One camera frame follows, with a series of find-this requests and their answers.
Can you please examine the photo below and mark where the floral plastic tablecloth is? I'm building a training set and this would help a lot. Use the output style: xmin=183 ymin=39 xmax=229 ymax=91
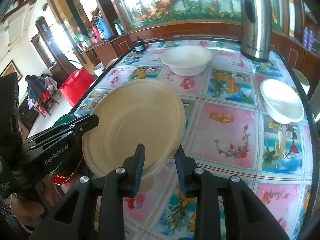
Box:
xmin=72 ymin=40 xmax=319 ymax=239

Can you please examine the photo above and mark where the blue water jug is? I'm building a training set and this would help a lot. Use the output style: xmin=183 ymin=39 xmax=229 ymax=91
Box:
xmin=96 ymin=17 xmax=112 ymax=40

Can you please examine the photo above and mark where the wooden cabinet with glass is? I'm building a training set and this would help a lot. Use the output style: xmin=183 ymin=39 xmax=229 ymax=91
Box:
xmin=32 ymin=0 xmax=320 ymax=86

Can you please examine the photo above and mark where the red glass plate gold rim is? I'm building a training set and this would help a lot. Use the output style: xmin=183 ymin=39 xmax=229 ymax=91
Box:
xmin=50 ymin=155 xmax=83 ymax=185

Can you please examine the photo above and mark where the white foam bowl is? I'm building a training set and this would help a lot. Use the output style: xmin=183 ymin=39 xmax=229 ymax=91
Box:
xmin=160 ymin=46 xmax=213 ymax=77
xmin=260 ymin=79 xmax=304 ymax=124

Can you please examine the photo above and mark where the cream plastic bowl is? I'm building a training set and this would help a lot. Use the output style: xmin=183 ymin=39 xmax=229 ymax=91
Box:
xmin=82 ymin=79 xmax=185 ymax=193

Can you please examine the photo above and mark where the purple spray can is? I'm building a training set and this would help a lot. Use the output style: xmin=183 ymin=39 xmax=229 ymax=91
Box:
xmin=302 ymin=27 xmax=308 ymax=48
xmin=306 ymin=30 xmax=314 ymax=51

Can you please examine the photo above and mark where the green plastic bowl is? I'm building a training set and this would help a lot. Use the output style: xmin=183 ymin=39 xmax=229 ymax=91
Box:
xmin=53 ymin=113 xmax=76 ymax=127

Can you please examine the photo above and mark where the left hand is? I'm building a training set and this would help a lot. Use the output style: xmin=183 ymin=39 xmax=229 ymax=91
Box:
xmin=10 ymin=174 xmax=59 ymax=229

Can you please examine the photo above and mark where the black small motor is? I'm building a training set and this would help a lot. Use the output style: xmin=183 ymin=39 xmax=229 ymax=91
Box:
xmin=132 ymin=36 xmax=146 ymax=54

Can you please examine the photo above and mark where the steel thermos jug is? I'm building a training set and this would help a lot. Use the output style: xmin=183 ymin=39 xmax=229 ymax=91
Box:
xmin=240 ymin=0 xmax=272 ymax=62

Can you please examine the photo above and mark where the white spray bottle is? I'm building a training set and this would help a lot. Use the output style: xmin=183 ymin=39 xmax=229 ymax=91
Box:
xmin=114 ymin=19 xmax=125 ymax=35

